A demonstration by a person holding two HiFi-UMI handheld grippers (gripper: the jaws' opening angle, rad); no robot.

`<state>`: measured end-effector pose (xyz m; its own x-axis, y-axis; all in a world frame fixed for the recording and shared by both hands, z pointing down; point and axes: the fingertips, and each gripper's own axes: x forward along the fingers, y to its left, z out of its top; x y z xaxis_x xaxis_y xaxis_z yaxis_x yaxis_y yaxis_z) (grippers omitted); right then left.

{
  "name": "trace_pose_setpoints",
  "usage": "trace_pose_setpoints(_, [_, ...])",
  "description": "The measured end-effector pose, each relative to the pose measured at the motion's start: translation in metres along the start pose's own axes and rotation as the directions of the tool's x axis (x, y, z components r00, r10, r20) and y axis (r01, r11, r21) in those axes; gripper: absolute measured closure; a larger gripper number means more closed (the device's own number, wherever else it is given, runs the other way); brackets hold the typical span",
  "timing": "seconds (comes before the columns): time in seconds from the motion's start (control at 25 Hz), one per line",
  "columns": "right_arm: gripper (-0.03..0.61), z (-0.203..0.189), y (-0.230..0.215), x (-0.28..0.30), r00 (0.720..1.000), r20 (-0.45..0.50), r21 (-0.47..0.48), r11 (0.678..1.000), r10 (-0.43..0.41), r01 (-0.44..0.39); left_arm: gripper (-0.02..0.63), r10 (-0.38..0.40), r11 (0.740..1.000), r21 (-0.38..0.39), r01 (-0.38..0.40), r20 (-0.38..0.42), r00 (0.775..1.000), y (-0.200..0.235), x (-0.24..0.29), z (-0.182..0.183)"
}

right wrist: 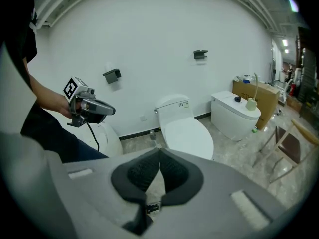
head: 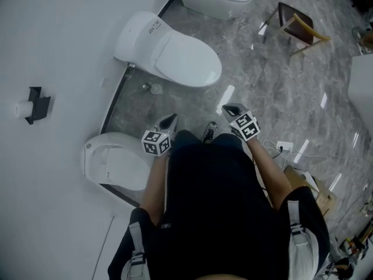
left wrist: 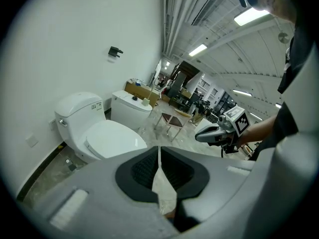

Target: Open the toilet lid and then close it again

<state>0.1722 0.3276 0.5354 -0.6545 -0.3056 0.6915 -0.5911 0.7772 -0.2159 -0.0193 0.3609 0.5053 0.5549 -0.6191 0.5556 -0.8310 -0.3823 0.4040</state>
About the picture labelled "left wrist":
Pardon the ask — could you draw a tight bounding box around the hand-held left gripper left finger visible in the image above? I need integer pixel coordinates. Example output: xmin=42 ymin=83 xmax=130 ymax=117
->
xmin=32 ymin=146 xmax=180 ymax=239

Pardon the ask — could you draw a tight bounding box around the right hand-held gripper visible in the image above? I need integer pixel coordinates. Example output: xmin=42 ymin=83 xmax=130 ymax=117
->
xmin=194 ymin=106 xmax=251 ymax=156

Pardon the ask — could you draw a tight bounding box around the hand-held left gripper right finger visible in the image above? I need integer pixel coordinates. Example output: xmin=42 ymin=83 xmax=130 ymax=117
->
xmin=160 ymin=146 xmax=255 ymax=234

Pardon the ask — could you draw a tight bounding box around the white toilet lid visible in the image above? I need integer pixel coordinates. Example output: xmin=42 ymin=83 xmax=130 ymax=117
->
xmin=84 ymin=119 xmax=148 ymax=159

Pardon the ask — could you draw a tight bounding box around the person's right forearm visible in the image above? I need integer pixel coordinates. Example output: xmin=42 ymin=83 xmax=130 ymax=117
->
xmin=236 ymin=114 xmax=278 ymax=149

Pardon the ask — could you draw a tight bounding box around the white toilet brush holder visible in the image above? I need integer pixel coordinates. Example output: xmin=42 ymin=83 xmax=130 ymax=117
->
xmin=141 ymin=83 xmax=154 ymax=108

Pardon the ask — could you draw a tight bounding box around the white toilet without lid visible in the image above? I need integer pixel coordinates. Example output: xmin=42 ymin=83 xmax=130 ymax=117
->
xmin=110 ymin=90 xmax=154 ymax=130

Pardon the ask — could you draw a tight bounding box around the white toilet with tank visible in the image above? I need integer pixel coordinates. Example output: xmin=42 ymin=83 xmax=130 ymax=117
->
xmin=54 ymin=91 xmax=148 ymax=164

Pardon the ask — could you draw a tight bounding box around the metal stool with brown seat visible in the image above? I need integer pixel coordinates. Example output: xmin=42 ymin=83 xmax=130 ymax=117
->
xmin=154 ymin=112 xmax=192 ymax=143

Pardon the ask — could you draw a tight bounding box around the small black floor object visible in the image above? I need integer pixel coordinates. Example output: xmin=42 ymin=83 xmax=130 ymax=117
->
xmin=64 ymin=158 xmax=78 ymax=172

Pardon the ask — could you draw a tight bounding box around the rectangular ceiling light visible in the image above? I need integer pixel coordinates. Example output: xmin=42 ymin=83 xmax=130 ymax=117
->
xmin=233 ymin=7 xmax=271 ymax=27
xmin=232 ymin=89 xmax=253 ymax=97
xmin=187 ymin=43 xmax=208 ymax=57

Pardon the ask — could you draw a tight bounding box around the person's black shirt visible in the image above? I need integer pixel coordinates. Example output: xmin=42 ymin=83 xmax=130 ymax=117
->
xmin=248 ymin=28 xmax=315 ymax=162

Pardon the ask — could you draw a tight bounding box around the brown cardboard box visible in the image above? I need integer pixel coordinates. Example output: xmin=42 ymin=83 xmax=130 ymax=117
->
xmin=124 ymin=80 xmax=160 ymax=107

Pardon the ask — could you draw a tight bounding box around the round ceiling fixture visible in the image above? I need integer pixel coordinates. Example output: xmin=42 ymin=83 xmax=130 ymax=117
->
xmin=277 ymin=31 xmax=290 ymax=44

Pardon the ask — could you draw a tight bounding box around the ceiling air vent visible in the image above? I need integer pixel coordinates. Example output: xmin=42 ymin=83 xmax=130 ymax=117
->
xmin=191 ymin=0 xmax=234 ymax=26

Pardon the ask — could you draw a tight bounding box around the white wall plate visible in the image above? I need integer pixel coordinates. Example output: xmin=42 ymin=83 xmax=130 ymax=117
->
xmin=24 ymin=133 xmax=39 ymax=148

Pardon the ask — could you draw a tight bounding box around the black wall hook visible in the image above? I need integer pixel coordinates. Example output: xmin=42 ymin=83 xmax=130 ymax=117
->
xmin=108 ymin=46 xmax=124 ymax=59

